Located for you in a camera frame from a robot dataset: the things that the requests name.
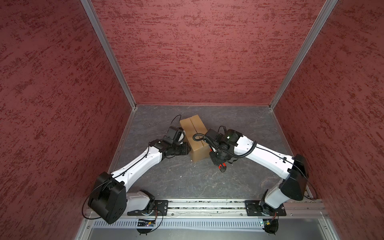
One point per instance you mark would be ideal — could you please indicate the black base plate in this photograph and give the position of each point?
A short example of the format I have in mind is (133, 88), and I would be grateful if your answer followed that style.
(159, 207)
(255, 209)

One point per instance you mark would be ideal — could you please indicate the aluminium right corner post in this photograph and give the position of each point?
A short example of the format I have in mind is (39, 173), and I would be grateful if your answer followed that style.
(317, 26)

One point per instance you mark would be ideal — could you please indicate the white slotted cable duct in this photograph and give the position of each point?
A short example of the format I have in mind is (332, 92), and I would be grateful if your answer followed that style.
(191, 224)

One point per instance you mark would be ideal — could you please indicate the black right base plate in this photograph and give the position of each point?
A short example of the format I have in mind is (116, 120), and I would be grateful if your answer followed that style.
(255, 209)

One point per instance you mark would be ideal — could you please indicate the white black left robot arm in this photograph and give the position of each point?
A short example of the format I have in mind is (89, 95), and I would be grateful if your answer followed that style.
(110, 197)

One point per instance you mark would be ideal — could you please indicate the right controller board with wires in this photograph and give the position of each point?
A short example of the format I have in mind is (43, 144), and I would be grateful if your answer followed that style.
(271, 226)

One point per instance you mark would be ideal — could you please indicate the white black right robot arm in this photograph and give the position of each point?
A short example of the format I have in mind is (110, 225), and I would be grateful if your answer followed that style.
(292, 170)

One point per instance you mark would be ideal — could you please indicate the brown cardboard express box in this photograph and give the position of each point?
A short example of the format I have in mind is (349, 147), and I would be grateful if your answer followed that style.
(199, 149)

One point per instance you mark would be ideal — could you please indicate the aluminium left corner post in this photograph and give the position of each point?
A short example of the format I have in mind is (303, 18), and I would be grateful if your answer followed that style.
(96, 24)

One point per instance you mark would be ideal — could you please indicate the aluminium front rail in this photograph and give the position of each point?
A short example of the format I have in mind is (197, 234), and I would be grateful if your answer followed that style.
(238, 208)

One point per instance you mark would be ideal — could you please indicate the left controller board with wires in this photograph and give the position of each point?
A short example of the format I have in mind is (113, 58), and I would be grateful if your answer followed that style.
(146, 223)

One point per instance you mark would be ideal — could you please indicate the controller board with wires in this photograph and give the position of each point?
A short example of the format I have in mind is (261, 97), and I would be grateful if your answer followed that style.
(271, 226)
(146, 223)

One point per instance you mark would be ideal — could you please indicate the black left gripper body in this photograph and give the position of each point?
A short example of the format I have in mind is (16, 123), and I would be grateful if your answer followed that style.
(180, 149)

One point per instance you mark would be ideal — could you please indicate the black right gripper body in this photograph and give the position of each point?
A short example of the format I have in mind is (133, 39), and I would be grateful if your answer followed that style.
(219, 156)

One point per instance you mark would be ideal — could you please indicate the aluminium corner post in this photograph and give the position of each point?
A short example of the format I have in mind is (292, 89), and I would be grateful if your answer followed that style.
(317, 26)
(96, 24)

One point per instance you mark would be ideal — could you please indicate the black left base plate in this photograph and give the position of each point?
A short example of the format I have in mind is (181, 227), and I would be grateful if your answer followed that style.
(159, 207)

